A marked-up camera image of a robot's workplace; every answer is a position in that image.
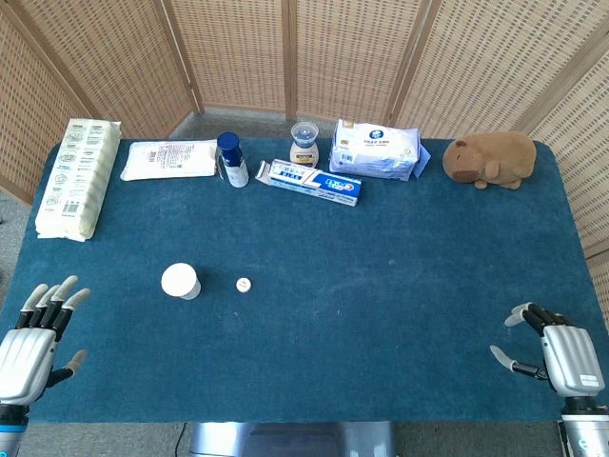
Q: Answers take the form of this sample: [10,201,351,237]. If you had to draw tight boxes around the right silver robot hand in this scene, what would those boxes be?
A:
[489,301,608,399]

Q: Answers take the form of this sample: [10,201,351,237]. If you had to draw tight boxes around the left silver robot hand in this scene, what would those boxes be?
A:
[0,274,91,406]

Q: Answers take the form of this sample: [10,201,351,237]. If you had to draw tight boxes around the white round jar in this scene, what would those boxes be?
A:
[160,263,203,301]

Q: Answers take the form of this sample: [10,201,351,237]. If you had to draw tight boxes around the white bottle with blue cap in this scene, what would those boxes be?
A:
[216,131,250,189]

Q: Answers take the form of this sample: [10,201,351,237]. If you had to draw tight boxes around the small clear-lid jar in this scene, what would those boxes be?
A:
[288,121,321,169]

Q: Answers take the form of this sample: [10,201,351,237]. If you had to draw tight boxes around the long cream tissue pack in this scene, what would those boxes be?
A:
[34,117,123,243]

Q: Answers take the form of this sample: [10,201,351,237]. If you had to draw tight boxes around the brown capybara plush toy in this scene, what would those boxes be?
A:
[442,130,538,191]

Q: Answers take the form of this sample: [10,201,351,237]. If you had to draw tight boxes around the flat white plastic package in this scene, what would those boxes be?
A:
[119,139,220,183]

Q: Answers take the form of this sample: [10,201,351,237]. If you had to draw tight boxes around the blue table carpet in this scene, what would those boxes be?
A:
[0,137,605,425]

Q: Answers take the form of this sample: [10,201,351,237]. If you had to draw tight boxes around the grey robot torso base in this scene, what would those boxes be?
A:
[188,421,397,457]

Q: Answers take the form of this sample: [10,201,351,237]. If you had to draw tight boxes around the white blue wet wipes pack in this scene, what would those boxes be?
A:
[328,118,432,183]

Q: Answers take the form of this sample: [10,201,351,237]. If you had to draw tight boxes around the blue white toothpaste box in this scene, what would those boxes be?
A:
[254,159,363,208]

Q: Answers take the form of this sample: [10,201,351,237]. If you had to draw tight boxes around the woven wicker folding screen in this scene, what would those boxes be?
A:
[0,0,609,334]

